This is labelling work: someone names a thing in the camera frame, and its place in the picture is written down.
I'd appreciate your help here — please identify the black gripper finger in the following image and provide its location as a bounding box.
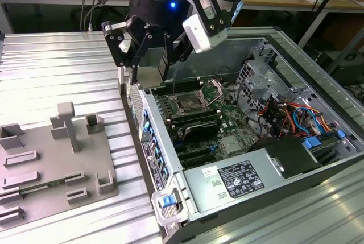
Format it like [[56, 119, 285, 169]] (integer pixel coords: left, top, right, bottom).
[[101, 20, 153, 85], [159, 29, 196, 81]]

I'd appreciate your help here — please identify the silver square CPU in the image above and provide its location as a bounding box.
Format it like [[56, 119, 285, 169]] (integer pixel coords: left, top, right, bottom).
[[138, 66, 169, 90]]

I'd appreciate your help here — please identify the black RAM slot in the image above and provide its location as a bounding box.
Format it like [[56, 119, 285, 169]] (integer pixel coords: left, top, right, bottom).
[[155, 81, 200, 93], [169, 76, 201, 85], [168, 109, 218, 120], [170, 113, 223, 128]]

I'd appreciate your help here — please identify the CPU socket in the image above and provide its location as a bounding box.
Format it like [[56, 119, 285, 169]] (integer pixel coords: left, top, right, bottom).
[[176, 93, 206, 114]]

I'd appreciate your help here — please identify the open silver PC case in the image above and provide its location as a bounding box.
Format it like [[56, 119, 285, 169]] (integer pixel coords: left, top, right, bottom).
[[118, 35, 364, 244]]

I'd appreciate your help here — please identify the black graphics card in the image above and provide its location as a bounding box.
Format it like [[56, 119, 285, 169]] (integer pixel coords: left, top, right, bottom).
[[181, 120, 223, 143]]

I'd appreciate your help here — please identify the silver perforated drive cage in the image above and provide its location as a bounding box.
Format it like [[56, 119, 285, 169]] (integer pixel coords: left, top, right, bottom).
[[235, 47, 288, 109]]

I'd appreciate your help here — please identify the green motherboard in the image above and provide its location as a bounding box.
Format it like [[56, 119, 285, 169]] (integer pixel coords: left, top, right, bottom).
[[153, 78, 258, 171]]

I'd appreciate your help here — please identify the silver chipset heatsink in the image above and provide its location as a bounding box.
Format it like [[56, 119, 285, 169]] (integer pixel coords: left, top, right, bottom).
[[220, 135, 240, 154]]

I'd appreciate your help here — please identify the black case label strip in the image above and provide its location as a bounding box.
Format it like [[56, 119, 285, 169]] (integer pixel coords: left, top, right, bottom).
[[140, 140, 163, 193]]

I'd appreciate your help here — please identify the grey plastic parts rack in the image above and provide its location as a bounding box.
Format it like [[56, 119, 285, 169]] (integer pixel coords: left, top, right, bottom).
[[0, 101, 120, 231]]

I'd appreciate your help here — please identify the silver power supply box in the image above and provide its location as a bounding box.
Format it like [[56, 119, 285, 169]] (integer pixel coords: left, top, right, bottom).
[[181, 150, 286, 214]]

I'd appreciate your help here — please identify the black power supply label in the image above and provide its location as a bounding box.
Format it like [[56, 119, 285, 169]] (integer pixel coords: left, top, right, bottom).
[[217, 159, 266, 200]]

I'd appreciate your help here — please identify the blue case latch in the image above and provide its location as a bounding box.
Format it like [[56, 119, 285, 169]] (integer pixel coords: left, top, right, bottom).
[[159, 195, 175, 209]]

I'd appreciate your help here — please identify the green RAM stick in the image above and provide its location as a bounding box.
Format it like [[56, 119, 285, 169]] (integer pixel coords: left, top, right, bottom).
[[16, 178, 68, 197]]

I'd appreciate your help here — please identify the black plastic shroud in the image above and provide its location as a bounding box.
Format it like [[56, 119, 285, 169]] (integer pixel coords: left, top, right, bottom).
[[246, 137, 322, 179]]

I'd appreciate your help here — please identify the blue disk carrier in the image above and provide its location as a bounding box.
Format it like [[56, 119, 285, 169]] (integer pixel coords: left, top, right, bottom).
[[302, 130, 346, 151]]

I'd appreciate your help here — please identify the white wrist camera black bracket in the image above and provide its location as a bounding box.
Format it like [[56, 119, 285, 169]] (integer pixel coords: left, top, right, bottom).
[[170, 0, 231, 55]]

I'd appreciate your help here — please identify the thick black camera cable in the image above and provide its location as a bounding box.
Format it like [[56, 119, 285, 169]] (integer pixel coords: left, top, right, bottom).
[[85, 0, 130, 30]]

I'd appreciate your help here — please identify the metal socket cover frame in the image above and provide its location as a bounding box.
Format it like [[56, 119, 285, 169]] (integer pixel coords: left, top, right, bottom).
[[198, 80, 226, 107]]

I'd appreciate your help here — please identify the black internal cable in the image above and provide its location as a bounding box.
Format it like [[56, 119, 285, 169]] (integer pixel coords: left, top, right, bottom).
[[235, 66, 267, 143]]

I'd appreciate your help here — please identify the orange red wire bundle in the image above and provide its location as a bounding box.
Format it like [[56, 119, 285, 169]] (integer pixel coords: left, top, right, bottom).
[[257, 100, 303, 139]]

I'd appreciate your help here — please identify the blue wire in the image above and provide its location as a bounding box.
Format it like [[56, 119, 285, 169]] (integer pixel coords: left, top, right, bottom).
[[292, 107, 328, 136]]

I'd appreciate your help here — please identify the silver case latch handle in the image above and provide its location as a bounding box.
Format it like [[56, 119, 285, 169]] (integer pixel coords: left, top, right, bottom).
[[150, 185, 189, 227]]

